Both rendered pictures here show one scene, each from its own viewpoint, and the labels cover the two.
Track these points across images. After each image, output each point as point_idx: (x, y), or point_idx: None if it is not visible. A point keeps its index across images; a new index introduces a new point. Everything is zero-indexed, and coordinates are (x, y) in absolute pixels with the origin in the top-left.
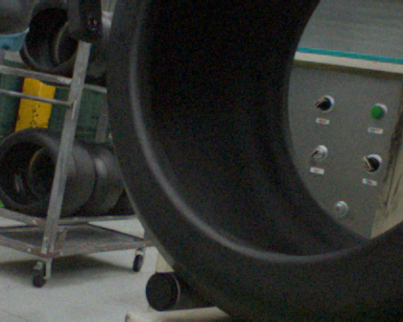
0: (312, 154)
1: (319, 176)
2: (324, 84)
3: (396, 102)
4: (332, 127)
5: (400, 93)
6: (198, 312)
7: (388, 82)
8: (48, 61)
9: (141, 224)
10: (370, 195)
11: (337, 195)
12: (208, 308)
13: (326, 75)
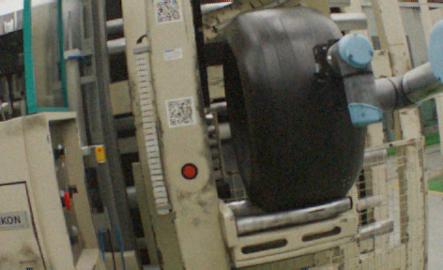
0: (71, 197)
1: (66, 214)
2: (51, 138)
3: (60, 140)
4: (58, 172)
5: (205, 120)
6: (320, 222)
7: (57, 127)
8: None
9: (353, 181)
10: (72, 212)
11: (70, 221)
12: (309, 226)
13: (50, 129)
